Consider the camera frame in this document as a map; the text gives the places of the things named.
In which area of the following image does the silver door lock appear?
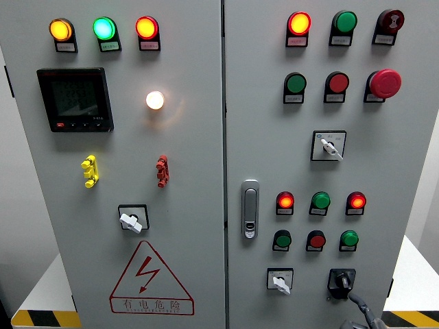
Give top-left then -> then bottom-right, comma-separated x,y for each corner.
241,179 -> 261,240

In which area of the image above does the large green push button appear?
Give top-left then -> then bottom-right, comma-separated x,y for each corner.
283,71 -> 308,95

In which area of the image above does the small green indicator lamp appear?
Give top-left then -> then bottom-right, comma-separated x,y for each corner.
340,230 -> 359,247
311,191 -> 331,210

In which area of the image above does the large white-handled turn switch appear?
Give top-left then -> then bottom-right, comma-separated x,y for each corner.
310,130 -> 347,162

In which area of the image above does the small red push button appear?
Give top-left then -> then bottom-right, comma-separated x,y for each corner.
306,230 -> 327,249

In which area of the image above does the black digital display meter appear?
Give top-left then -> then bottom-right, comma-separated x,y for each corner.
36,66 -> 115,133

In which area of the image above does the white-handled turn switch, plain plate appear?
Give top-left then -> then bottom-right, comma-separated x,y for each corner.
117,204 -> 150,235

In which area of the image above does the small green push button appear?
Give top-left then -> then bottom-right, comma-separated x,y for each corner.
273,230 -> 293,248

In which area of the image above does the small white-handled turn switch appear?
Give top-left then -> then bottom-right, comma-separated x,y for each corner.
266,267 -> 294,296

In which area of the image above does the pale grey cabinet door with lock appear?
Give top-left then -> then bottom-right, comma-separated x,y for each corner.
224,0 -> 439,329

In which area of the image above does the large dark green indicator lamp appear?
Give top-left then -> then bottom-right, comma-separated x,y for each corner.
331,10 -> 358,34

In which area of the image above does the round white lamp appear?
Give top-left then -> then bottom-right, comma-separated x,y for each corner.
145,90 -> 165,111

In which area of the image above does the dark red buzzer lamp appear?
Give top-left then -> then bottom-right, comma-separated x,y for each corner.
376,9 -> 405,34

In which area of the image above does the large red push button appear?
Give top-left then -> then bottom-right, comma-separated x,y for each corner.
324,71 -> 351,95

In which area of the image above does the black yellow striped tape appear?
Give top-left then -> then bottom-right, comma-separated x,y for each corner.
10,310 -> 82,329
381,310 -> 439,329

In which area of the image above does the black-handled turn switch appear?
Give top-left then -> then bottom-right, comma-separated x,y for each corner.
327,268 -> 357,302

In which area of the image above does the small red handle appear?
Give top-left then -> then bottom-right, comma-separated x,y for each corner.
155,154 -> 169,188

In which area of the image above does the large bright green indicator lamp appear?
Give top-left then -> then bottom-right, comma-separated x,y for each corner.
92,16 -> 117,41

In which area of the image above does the red warning triangle sign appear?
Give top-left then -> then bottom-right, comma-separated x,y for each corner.
109,240 -> 195,316

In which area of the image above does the large red indicator lamp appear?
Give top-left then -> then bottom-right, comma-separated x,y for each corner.
134,16 -> 160,40
287,11 -> 313,36

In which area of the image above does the pale grey cabinet door with display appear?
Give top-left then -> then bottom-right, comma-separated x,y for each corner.
0,0 -> 227,329

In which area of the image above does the large red stop button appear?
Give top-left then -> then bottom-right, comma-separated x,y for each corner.
365,69 -> 403,99

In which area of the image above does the large yellow indicator lamp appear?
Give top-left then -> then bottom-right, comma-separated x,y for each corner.
49,18 -> 75,42

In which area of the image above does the small yellow handle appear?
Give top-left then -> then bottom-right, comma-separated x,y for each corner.
80,154 -> 100,188

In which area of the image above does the small red indicator lamp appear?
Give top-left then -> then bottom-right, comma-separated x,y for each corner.
346,191 -> 367,209
276,191 -> 295,209

